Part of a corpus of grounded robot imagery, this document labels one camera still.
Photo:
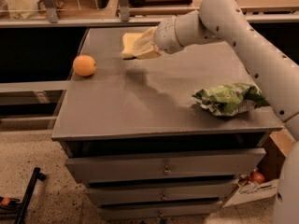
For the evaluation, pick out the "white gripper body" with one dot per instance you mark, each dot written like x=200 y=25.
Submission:
x=163 y=35

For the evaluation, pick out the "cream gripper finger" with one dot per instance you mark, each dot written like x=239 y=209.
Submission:
x=145 y=47

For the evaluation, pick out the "yellow sponge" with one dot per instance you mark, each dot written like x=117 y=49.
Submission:
x=128 y=41

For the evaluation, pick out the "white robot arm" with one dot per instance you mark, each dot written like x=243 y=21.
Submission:
x=272 y=70

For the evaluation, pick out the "orange fruit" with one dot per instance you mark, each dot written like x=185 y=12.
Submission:
x=84 y=65

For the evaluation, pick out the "grey drawer cabinet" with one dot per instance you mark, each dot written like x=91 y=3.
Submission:
x=137 y=140

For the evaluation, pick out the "cardboard box on floor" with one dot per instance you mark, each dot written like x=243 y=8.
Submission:
x=277 y=147

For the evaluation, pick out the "red onion in box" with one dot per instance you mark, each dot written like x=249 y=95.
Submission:
x=257 y=177

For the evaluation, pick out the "black stand on floor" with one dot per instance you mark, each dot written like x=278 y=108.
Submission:
x=13 y=208

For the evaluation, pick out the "metal railing frame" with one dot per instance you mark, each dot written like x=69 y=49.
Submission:
x=85 y=11

